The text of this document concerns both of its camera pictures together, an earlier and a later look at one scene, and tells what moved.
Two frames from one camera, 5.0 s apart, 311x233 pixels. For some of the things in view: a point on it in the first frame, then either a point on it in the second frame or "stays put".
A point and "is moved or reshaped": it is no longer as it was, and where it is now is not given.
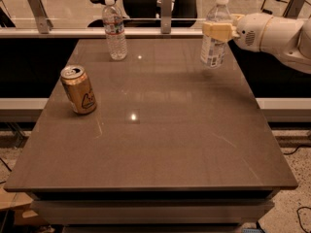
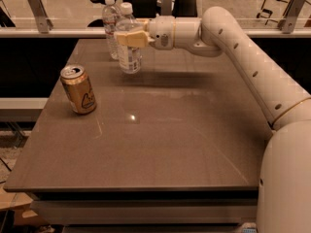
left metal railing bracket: (45, 24) stays put
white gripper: (250, 33) to (161, 31)
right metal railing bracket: (298, 2) stays put
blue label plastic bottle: (213, 51) is moved or reshaped
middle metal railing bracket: (166, 11) stays put
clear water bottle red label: (114, 25) stays put
